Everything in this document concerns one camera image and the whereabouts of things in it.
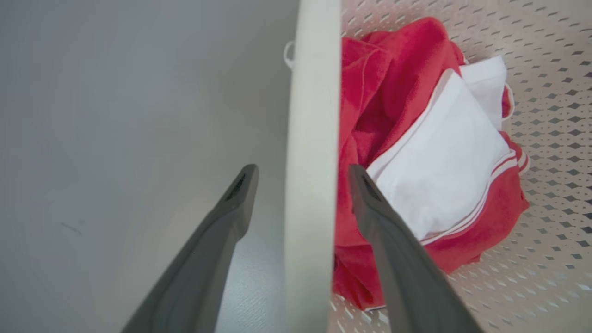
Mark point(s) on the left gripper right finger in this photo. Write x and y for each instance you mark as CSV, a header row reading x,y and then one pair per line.
x,y
407,277

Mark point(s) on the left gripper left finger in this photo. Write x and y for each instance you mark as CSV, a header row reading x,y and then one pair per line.
x,y
203,268

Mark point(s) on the cream perforated laundry basket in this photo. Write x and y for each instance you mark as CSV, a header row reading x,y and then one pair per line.
x,y
314,138

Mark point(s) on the red and white garment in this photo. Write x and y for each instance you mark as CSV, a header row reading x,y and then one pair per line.
x,y
393,92

